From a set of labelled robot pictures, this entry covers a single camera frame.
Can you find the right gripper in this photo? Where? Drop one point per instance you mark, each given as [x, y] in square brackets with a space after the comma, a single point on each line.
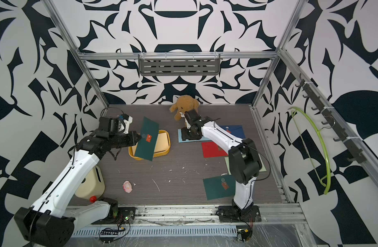
[185, 136]

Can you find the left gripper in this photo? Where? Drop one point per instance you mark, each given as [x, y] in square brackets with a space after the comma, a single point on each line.
[133, 135]

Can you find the light blue envelope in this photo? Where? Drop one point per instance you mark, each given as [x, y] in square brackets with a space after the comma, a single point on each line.
[180, 140]

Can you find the dark green envelope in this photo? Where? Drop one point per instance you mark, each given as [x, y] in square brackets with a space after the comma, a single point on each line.
[219, 187]
[146, 145]

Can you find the yellow envelope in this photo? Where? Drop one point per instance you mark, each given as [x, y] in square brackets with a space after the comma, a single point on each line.
[162, 143]

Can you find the yellow plastic storage box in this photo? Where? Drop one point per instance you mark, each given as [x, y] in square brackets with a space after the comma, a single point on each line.
[132, 149]

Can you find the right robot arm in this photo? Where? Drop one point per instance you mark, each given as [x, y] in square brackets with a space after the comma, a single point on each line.
[244, 164]

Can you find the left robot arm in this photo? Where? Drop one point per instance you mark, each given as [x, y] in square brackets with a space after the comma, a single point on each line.
[46, 222]

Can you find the brown plush dog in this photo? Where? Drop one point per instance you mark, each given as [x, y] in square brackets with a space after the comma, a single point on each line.
[184, 104]

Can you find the red envelope right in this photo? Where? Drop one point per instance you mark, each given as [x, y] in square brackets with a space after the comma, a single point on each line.
[210, 149]

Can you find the dark blue envelope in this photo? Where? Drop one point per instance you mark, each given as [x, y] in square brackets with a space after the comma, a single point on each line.
[236, 130]

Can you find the cream plastic container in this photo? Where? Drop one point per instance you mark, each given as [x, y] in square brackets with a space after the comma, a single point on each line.
[92, 186]

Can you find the small pink toy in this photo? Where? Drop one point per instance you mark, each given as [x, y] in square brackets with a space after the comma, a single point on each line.
[127, 186]

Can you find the light green envelope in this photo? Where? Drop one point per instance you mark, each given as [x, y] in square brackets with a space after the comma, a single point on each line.
[263, 169]

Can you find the green plastic hanger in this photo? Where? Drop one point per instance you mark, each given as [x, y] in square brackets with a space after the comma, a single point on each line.
[325, 181]

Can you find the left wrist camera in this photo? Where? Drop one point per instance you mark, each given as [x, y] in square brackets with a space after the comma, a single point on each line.
[124, 121]

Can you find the grey metal wall shelf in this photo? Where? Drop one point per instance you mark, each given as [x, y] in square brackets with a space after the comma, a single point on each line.
[179, 64]

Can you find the black wall hook rail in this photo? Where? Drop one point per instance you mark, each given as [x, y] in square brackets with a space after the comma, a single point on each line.
[331, 122]

